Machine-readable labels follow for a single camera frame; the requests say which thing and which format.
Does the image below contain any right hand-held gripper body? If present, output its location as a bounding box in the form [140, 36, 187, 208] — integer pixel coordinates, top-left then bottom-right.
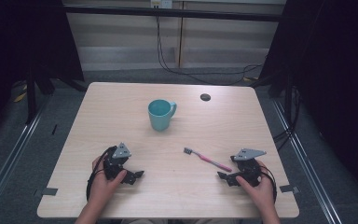
[229, 147, 268, 188]

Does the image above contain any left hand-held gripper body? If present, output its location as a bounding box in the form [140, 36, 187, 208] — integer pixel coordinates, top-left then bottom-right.
[103, 142, 132, 182]

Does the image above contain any pink toothbrush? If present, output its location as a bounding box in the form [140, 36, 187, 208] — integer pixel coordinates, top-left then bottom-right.
[183, 147, 233, 173]

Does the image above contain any teal mug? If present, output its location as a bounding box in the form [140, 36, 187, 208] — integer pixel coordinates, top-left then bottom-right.
[147, 98, 178, 133]

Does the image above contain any person's right hand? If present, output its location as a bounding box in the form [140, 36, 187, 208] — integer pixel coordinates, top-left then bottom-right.
[235, 160, 277, 213]

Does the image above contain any person's left hand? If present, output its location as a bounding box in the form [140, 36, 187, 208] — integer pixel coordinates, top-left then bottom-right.
[88, 155, 128, 203]

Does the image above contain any grey tape strip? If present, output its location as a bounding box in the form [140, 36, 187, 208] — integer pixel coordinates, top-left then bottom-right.
[279, 184, 300, 194]
[41, 187, 59, 197]

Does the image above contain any black metal stand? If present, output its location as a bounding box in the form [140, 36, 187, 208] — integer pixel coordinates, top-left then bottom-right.
[23, 60, 89, 125]
[251, 69, 296, 127]

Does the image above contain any dark curtain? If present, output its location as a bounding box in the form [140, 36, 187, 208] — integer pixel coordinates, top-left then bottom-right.
[0, 0, 86, 147]
[259, 0, 358, 195]

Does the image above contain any black horizontal bar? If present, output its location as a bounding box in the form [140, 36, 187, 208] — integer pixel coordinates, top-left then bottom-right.
[62, 4, 284, 23]

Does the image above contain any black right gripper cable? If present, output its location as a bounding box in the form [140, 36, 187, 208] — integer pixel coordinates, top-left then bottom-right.
[258, 164, 278, 204]

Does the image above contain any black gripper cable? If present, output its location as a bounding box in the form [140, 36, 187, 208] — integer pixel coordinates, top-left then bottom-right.
[258, 164, 278, 204]
[86, 146, 118, 203]

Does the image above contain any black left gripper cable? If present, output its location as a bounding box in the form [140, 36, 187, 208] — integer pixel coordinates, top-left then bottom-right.
[86, 146, 118, 203]

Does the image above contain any metal floor rail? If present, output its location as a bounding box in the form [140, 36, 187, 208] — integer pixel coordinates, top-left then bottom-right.
[270, 98, 343, 224]
[0, 92, 51, 217]

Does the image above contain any black cable bundle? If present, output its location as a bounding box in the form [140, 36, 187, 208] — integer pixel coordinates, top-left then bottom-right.
[272, 87, 303, 152]

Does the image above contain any black hanging wall cable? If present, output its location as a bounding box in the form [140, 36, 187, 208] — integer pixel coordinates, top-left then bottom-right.
[155, 15, 264, 86]

